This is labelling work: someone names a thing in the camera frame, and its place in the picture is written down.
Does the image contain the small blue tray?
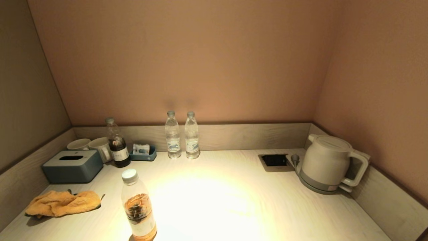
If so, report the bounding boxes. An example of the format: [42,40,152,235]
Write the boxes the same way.
[129,145,157,162]

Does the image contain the amber tea bottle white cap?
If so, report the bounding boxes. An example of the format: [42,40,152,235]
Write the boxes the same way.
[121,169,157,241]

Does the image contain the grey kettle base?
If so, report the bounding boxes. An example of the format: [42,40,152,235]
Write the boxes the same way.
[296,167,353,195]

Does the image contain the orange microfibre cloth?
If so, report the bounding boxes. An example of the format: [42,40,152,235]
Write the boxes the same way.
[25,190,105,219]

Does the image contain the white ribbed mug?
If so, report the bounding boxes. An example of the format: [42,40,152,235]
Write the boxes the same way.
[67,138,91,151]
[88,137,113,163]

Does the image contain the white electric kettle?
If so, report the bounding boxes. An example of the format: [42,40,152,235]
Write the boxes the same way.
[300,134,369,192]

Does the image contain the blue-grey tissue box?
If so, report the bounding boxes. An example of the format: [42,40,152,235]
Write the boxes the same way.
[42,150,104,184]

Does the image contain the clear water bottle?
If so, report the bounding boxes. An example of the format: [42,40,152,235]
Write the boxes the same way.
[165,110,182,159]
[185,111,200,159]

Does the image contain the recessed power socket panel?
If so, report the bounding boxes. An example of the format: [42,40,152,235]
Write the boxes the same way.
[258,154,296,172]

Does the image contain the dark drink bottle grey cap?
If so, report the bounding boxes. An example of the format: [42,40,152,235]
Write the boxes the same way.
[105,117,131,168]

